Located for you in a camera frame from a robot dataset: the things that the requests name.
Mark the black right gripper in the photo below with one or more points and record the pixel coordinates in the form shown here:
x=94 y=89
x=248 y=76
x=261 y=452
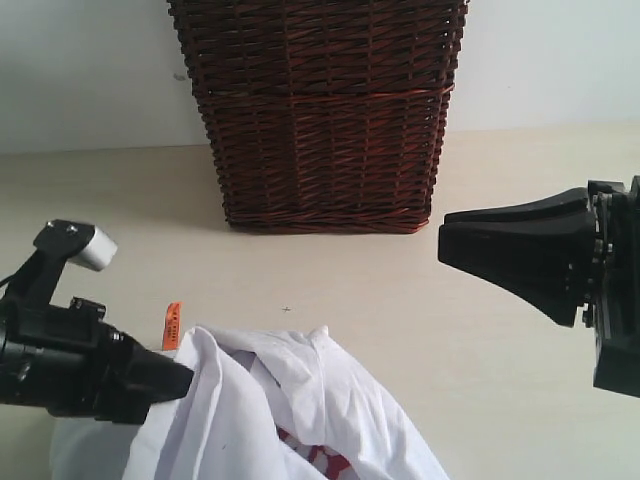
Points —
x=526 y=250

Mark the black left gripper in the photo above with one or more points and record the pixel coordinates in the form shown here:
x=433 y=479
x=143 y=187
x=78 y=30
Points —
x=71 y=363

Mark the white t-shirt red lettering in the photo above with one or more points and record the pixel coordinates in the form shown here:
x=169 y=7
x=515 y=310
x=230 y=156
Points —
x=262 y=405

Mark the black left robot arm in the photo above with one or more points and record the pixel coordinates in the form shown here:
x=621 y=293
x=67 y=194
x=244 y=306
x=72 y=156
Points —
x=34 y=283

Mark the dark brown wicker basket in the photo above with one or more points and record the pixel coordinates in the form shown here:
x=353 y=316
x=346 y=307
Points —
x=323 y=116

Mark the orange tape label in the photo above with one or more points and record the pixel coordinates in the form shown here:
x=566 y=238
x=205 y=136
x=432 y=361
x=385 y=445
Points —
x=172 y=326

